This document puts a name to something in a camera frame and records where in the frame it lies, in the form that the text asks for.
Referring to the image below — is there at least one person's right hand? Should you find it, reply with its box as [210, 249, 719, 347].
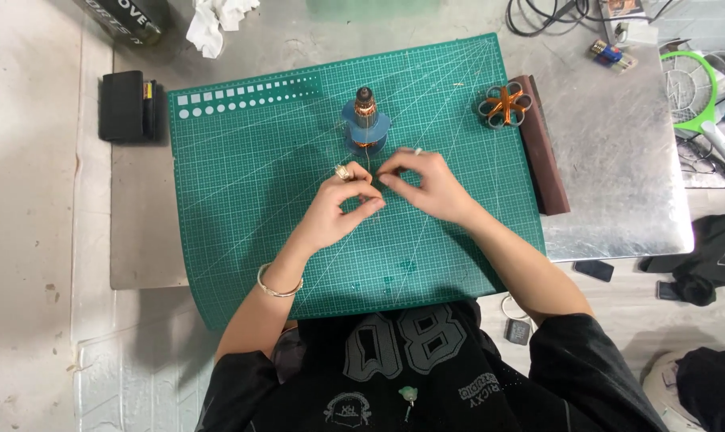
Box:
[377, 148, 478, 226]

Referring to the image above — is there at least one grey stator with copper windings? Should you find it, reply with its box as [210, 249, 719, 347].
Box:
[477, 82, 533, 130]

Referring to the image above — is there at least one black cloth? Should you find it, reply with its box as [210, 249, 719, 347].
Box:
[638, 214, 725, 307]

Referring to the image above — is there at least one blue armature stand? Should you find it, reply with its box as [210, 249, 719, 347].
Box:
[341, 108, 392, 158]

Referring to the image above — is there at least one crumpled white tissue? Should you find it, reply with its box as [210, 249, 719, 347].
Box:
[186, 0, 261, 60]

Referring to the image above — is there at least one green cutting mat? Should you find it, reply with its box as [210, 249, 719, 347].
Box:
[168, 33, 547, 331]

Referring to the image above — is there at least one black pouch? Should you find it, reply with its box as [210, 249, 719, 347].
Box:
[98, 70, 146, 143]

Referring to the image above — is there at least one slim black tool yellow label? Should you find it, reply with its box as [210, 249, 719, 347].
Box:
[143, 80, 158, 140]

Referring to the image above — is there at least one person's left hand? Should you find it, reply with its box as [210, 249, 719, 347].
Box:
[281, 161, 387, 264]

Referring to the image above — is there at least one brown rectangular block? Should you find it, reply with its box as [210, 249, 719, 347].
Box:
[509, 75, 572, 217]

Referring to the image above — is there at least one grey charger with white cable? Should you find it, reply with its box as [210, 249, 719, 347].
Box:
[499, 294, 532, 346]

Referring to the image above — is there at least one black phone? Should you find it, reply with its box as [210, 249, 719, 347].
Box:
[656, 280, 685, 302]
[573, 259, 615, 283]

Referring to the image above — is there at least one silver bracelet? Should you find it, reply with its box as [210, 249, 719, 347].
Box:
[256, 262, 305, 299]

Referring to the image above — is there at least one black garment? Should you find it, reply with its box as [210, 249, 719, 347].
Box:
[675, 346, 725, 432]

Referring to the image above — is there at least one black cable bundle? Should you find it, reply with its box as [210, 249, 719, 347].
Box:
[505, 0, 675, 38]

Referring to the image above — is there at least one white power adapter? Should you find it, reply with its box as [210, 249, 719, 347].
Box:
[613, 21, 660, 48]

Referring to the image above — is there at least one small printed box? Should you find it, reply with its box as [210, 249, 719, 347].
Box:
[599, 0, 649, 22]

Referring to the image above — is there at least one copper motor armature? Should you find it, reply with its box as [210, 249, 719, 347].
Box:
[353, 87, 379, 129]

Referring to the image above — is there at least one white bag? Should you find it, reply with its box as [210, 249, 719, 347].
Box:
[641, 351, 706, 432]

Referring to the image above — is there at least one green electric fly swatter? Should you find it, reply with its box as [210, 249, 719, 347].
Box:
[660, 50, 725, 178]

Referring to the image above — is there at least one blue lighter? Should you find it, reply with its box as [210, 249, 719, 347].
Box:
[588, 40, 638, 74]

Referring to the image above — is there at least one dark green box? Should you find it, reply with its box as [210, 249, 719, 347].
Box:
[74, 0, 172, 48]

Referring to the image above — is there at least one green pendant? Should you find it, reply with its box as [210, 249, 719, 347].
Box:
[398, 386, 419, 424]

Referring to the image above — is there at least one white quilted mat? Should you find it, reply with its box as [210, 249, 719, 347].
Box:
[73, 288, 232, 432]

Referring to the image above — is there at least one person's black jersey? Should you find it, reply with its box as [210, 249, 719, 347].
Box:
[196, 299, 670, 432]

